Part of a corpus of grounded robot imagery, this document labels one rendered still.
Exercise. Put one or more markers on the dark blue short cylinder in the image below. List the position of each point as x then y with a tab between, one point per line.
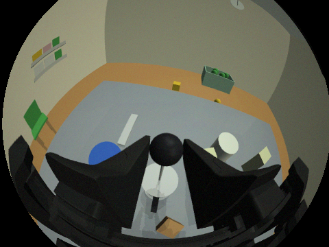
102	151

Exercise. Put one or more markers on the pale grey cylinder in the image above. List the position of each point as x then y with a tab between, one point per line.
225	146

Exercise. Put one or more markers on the pale green rectangular block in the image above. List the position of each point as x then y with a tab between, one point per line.
257	160
211	150

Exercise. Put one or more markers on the brown box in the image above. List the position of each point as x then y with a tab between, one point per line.
169	227

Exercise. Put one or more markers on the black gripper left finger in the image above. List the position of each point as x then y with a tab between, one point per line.
115	182

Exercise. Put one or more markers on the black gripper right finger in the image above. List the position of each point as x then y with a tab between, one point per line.
215	187

